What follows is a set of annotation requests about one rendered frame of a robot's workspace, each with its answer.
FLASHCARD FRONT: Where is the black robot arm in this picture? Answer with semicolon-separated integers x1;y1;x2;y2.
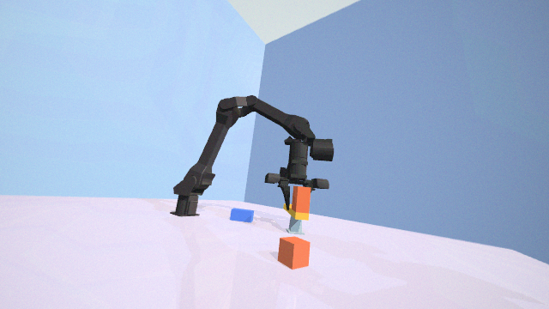
170;95;334;216

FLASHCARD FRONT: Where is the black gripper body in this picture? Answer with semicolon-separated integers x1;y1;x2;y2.
264;157;329;189

